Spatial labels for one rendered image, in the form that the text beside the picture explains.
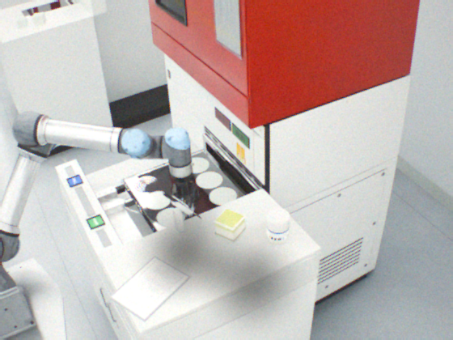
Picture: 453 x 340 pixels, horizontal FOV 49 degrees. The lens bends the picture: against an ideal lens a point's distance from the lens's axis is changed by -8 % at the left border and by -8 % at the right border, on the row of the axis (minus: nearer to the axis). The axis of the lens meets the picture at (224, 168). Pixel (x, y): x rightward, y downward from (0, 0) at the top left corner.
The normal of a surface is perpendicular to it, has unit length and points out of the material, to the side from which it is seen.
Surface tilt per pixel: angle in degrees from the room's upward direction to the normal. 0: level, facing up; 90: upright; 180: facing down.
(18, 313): 90
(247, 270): 0
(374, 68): 90
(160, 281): 0
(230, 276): 0
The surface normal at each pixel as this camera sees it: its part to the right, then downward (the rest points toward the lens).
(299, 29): 0.49, 0.52
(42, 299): -0.05, -0.78
